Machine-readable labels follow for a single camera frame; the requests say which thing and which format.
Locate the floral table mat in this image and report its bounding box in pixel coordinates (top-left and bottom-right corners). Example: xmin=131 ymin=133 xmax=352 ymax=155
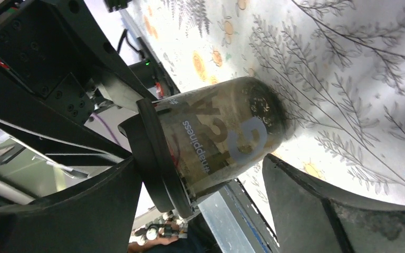
xmin=126 ymin=0 xmax=405 ymax=231

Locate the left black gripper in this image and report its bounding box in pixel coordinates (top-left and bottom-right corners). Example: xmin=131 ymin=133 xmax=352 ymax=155
xmin=0 ymin=1 xmax=154 ymax=166

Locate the dark translucent coffee cup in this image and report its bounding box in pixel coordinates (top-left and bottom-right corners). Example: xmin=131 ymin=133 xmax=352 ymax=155
xmin=154 ymin=76 xmax=288 ymax=201

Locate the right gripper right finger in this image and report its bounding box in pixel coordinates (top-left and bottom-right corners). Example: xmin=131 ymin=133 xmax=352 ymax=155
xmin=262 ymin=154 xmax=405 ymax=252

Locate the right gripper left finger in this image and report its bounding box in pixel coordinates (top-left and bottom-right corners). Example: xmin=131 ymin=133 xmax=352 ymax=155
xmin=0 ymin=159 xmax=142 ymax=252

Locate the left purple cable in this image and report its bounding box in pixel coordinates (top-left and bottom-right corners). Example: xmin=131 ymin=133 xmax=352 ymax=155
xmin=92 ymin=113 xmax=123 ymax=147

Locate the black cup lid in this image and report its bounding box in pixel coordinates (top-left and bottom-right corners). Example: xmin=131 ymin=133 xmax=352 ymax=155
xmin=118 ymin=98 xmax=194 ymax=218

